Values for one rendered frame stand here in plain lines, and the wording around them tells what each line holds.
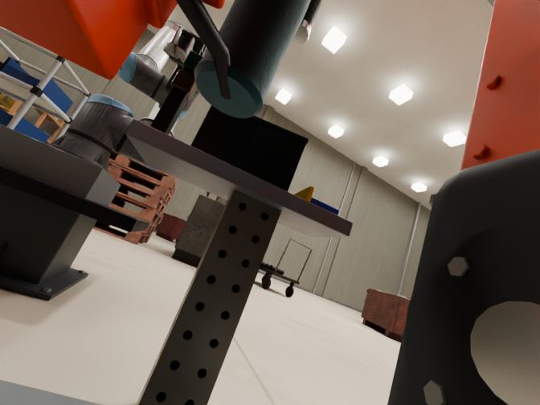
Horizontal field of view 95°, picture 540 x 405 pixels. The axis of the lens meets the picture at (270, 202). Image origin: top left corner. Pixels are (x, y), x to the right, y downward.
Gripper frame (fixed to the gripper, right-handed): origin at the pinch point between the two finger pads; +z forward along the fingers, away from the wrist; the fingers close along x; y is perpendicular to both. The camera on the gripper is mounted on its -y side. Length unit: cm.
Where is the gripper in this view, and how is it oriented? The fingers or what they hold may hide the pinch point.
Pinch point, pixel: (174, 51)
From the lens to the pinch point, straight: 71.4
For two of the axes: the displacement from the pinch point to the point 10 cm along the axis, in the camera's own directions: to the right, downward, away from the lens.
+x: 8.7, 4.2, 2.7
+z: 1.6, 2.8, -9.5
